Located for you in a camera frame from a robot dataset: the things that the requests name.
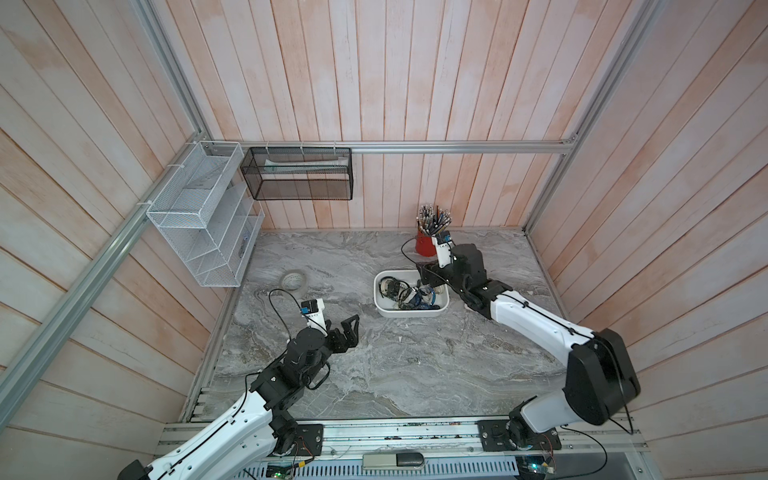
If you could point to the black watch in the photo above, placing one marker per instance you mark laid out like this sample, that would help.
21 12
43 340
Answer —
393 289

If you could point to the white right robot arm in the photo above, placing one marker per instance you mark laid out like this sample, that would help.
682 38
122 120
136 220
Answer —
600 378

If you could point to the white wire mesh shelf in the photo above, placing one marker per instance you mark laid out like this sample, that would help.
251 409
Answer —
205 213

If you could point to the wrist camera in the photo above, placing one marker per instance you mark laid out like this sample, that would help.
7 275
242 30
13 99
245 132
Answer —
443 243
312 311

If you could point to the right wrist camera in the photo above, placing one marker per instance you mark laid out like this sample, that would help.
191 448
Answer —
443 243

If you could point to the clear tape roll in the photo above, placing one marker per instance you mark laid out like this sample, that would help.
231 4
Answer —
295 282

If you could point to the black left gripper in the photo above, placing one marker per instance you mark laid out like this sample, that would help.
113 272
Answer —
351 337

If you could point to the black mesh basket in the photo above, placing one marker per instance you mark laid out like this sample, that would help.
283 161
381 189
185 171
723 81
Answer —
299 173

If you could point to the white storage box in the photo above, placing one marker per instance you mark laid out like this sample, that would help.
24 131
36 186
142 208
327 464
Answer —
390 309

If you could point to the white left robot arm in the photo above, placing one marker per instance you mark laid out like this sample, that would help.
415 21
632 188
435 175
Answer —
258 424

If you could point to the red pen cup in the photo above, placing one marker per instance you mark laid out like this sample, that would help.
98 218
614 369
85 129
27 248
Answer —
424 245

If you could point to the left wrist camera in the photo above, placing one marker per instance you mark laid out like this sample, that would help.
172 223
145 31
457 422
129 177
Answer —
312 311

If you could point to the pens in cup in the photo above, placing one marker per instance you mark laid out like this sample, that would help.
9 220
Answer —
432 220

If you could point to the blue transparent watch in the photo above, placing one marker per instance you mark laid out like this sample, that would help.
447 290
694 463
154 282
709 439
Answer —
423 298

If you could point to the grey remote device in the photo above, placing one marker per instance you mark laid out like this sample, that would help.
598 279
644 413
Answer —
392 461

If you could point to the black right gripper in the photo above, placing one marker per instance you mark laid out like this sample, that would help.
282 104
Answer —
428 270

